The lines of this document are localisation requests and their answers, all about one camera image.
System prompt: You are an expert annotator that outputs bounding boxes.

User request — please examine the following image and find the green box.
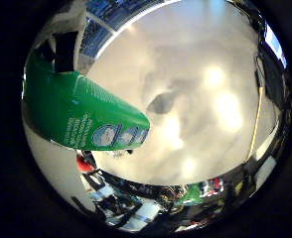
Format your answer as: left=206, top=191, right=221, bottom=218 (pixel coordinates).
left=22, top=49, right=151, bottom=152

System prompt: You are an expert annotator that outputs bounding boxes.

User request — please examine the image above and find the green bag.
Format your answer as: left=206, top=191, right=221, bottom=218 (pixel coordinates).
left=181, top=182, right=206, bottom=205

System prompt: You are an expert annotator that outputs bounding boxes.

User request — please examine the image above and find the red white items pile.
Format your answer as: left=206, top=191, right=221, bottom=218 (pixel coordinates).
left=204, top=178, right=225, bottom=196

